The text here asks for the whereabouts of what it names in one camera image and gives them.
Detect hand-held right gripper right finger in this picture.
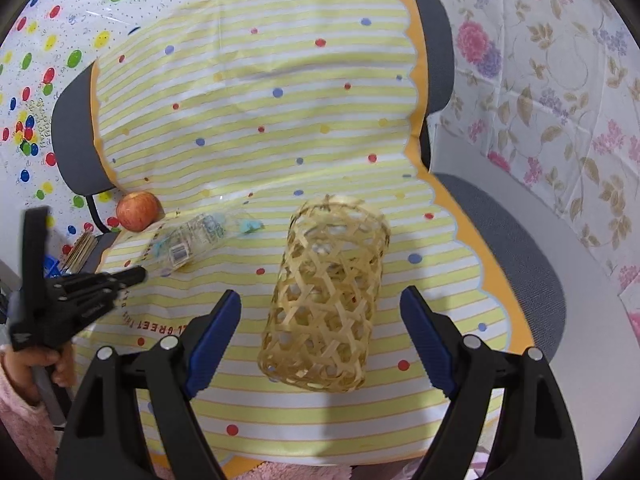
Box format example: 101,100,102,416
400,286,583,480

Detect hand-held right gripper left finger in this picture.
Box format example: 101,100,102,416
55,290,242,480

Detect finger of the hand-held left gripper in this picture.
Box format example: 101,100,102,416
47,266,147,306

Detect clear plastic bottle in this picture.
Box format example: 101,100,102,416
145,210,264,277

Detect person's left forearm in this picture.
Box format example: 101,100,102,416
0,360,58,480

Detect person's left hand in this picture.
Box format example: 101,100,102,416
0,345,77,390

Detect red apple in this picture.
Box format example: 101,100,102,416
116,191,165,233

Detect woven bamboo basket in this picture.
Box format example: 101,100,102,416
257,194,392,393

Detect grey office chair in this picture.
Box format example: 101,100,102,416
51,0,568,361

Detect yellow striped mat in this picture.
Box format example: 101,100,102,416
90,0,513,466

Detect balloon printed backdrop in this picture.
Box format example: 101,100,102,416
0,0,436,261

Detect floral printed backdrop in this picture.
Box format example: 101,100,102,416
430,0,640,341

